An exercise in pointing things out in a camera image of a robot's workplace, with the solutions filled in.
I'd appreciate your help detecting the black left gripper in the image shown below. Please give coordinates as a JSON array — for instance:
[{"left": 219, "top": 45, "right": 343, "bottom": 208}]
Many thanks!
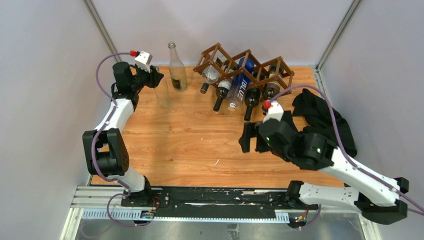
[{"left": 129, "top": 65, "right": 163, "bottom": 92}]

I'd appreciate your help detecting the tall clear glass bottle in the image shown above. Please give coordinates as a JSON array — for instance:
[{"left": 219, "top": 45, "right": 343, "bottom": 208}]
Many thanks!
[{"left": 154, "top": 76, "right": 171, "bottom": 108}]

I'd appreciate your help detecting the clear bottle with dark label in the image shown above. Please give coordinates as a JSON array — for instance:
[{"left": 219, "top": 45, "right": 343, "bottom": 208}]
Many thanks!
[{"left": 168, "top": 42, "right": 188, "bottom": 92}]

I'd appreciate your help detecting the clear whisky bottle black label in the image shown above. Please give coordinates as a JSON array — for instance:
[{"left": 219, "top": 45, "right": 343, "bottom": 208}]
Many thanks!
[{"left": 200, "top": 55, "right": 227, "bottom": 94}]

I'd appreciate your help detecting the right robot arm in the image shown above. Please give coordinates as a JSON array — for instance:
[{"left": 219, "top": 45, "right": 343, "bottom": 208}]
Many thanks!
[{"left": 238, "top": 119, "right": 409, "bottom": 225}]

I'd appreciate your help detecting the dark wine bottle middle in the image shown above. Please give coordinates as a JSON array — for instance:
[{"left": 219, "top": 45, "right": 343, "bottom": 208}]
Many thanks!
[{"left": 243, "top": 87, "right": 261, "bottom": 122}]

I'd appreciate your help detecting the dark wine bottle silver neck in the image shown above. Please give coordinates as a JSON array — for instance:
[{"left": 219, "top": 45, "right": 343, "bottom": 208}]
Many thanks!
[{"left": 262, "top": 63, "right": 284, "bottom": 101}]

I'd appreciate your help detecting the blue square bottle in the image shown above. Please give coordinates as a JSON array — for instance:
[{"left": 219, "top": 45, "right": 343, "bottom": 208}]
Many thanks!
[{"left": 226, "top": 57, "right": 255, "bottom": 112}]

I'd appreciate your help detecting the brown wooden wine rack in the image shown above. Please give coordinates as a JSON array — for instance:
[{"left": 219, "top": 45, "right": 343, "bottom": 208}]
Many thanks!
[{"left": 193, "top": 43, "right": 295, "bottom": 101}]

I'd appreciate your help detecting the dark wine bottle white label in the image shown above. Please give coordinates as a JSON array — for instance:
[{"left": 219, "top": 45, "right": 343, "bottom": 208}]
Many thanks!
[{"left": 213, "top": 78, "right": 232, "bottom": 112}]

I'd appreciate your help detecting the black cloth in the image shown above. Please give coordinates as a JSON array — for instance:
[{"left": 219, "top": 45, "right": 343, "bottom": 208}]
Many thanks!
[{"left": 282, "top": 88, "right": 358, "bottom": 158}]

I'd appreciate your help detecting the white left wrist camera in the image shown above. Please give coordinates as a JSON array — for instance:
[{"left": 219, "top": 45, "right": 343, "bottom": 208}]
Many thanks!
[{"left": 134, "top": 51, "right": 153, "bottom": 73}]

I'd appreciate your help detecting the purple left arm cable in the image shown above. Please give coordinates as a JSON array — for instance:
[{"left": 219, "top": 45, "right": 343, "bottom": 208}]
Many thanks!
[{"left": 91, "top": 51, "right": 150, "bottom": 228}]

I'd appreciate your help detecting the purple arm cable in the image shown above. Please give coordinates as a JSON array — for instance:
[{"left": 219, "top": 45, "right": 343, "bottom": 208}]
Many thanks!
[
  {"left": 269, "top": 84, "right": 424, "bottom": 215},
  {"left": 91, "top": 51, "right": 150, "bottom": 228}
]

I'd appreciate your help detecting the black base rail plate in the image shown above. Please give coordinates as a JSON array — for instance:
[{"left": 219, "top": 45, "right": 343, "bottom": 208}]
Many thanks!
[{"left": 120, "top": 186, "right": 318, "bottom": 221}]

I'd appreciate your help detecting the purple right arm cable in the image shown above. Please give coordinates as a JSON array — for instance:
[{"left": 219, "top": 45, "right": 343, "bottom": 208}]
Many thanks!
[{"left": 269, "top": 84, "right": 424, "bottom": 215}]

